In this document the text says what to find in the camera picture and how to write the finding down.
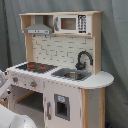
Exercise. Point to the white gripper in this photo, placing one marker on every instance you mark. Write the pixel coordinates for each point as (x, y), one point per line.
(5, 84)

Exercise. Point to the black stovetop red burners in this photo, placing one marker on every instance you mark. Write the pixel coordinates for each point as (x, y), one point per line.
(36, 67)

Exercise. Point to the grey toy sink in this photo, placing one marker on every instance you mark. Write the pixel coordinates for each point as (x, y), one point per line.
(72, 74)

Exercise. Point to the white cupboard door grey dispenser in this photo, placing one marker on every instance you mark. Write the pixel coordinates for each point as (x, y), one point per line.
(62, 106)

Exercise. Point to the right stove knob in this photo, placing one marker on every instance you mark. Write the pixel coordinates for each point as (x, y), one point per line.
(33, 84)

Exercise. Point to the grey range hood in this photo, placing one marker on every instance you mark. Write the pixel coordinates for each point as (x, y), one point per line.
(39, 27)

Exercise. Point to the black toy faucet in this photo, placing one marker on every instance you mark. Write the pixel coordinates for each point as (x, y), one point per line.
(84, 61)

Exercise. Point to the white toy microwave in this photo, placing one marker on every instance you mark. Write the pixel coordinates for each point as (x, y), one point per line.
(73, 24)

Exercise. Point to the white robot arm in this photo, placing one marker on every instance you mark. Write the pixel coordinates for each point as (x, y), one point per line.
(9, 119)

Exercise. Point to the wooden toy kitchen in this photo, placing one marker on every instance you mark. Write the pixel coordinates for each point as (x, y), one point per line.
(63, 64)

